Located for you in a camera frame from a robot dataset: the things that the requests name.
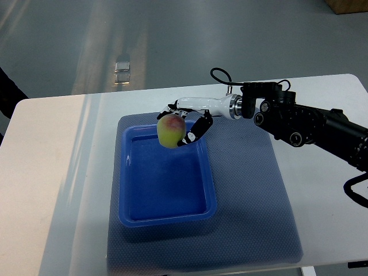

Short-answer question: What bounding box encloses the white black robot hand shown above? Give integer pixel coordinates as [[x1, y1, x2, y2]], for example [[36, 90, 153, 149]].
[[157, 95, 241, 147]]

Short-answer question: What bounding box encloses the green red peach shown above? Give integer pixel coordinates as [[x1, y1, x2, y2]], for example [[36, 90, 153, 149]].
[[156, 114, 186, 149]]

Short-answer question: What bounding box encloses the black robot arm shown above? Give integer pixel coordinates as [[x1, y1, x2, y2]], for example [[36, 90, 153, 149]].
[[215, 78, 367, 208]]

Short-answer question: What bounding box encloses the metal floor plate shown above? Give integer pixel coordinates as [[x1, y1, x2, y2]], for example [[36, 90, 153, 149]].
[[115, 61, 130, 72]]

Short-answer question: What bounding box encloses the blue plastic tray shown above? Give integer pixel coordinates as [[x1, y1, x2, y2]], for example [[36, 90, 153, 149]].
[[118, 124, 217, 228]]

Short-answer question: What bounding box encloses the grey blue mat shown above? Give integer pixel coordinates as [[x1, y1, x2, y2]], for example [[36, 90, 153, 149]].
[[107, 113, 303, 275]]

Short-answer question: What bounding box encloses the brown cardboard box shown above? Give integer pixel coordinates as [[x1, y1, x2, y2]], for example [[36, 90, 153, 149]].
[[325, 0, 367, 15]]

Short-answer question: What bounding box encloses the white table leg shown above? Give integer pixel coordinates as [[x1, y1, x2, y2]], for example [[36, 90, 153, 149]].
[[300, 266, 317, 276]]

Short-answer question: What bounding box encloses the person in white shirt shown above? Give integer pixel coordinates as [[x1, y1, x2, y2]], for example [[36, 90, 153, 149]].
[[0, 66, 29, 136]]

